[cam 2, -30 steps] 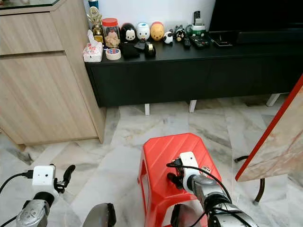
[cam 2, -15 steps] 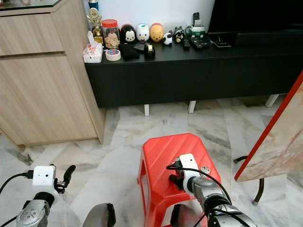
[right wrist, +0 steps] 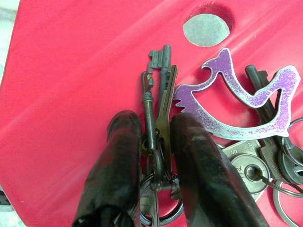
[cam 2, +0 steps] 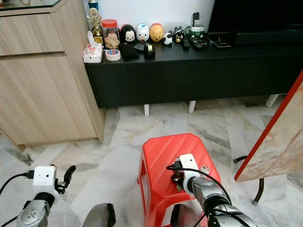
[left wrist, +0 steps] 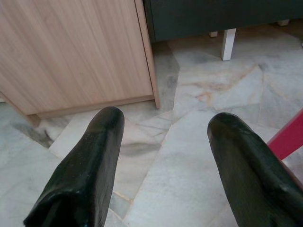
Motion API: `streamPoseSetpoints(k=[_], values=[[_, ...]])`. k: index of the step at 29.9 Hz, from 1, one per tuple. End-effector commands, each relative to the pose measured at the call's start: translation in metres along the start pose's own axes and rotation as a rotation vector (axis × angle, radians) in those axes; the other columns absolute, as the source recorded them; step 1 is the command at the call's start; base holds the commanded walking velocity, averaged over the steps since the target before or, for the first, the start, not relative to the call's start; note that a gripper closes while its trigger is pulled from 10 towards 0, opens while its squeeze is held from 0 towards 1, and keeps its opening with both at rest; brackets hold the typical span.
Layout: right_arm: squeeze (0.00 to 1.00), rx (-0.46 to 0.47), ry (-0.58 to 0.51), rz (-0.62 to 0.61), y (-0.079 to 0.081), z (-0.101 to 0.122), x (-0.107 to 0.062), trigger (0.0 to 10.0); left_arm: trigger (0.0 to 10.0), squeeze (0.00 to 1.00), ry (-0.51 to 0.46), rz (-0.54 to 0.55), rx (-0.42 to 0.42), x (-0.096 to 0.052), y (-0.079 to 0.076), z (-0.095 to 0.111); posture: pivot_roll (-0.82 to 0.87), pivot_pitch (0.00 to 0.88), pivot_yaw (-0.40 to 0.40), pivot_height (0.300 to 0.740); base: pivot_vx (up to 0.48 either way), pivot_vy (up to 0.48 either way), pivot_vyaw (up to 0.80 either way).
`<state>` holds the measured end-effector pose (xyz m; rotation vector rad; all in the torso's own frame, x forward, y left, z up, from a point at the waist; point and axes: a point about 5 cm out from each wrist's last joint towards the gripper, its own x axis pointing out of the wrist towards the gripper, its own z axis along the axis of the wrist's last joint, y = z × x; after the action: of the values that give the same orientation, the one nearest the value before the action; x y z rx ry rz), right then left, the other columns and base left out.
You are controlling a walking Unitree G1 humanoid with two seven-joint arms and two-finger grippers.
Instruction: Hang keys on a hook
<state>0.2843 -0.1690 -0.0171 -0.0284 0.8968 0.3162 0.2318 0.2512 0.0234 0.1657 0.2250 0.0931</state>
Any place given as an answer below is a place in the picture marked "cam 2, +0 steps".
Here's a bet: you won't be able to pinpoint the black wallet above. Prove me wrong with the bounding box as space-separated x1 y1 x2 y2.
119 44 140 59

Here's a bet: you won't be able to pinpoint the black white animal figure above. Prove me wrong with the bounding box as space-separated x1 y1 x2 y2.
173 26 185 43

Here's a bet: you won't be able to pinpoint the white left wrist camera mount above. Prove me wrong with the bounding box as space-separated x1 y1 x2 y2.
32 166 59 205

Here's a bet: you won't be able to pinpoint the flat black tray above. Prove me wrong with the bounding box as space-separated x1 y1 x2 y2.
212 38 232 48

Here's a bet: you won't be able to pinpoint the white duck plush toy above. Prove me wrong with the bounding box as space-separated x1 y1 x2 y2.
135 23 150 43

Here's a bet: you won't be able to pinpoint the black tape dispenser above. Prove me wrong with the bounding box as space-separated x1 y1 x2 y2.
144 44 156 59

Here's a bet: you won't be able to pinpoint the white tissue packet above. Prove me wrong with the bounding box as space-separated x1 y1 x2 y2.
83 31 103 63

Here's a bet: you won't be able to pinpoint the grey robot right leg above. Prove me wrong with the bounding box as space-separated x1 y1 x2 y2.
170 204 206 227

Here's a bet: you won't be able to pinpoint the red plastic stool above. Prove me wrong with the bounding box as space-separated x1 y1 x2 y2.
137 133 222 227

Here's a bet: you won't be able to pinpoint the small panda figure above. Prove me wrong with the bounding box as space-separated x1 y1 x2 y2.
162 31 173 45

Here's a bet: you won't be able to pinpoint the wide black remote control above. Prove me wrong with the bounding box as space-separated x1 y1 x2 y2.
189 37 210 49

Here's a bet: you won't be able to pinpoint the white tape roll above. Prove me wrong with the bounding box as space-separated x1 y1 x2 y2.
106 49 122 61

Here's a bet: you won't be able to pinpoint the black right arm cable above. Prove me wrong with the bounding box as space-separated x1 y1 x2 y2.
167 163 232 190

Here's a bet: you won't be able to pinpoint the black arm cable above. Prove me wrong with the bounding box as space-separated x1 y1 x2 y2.
0 171 35 227
167 163 232 190

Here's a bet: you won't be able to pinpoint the yellow bear plush toy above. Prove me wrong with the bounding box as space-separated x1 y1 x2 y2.
150 23 164 42

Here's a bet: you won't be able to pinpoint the light wooden cabinet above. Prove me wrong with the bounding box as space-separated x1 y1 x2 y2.
0 0 106 147

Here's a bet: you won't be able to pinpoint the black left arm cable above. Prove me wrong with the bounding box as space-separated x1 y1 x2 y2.
0 171 35 227

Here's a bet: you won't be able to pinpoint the red lid clear jar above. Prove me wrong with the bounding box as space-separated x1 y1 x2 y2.
102 19 119 49

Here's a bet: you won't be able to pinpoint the black mouse plush toy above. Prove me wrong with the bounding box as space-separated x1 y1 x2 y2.
119 24 136 44

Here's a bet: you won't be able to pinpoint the black TV console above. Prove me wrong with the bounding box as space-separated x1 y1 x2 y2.
85 33 303 115

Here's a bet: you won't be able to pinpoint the marble pattern folding table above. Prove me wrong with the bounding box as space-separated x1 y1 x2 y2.
234 70 303 183

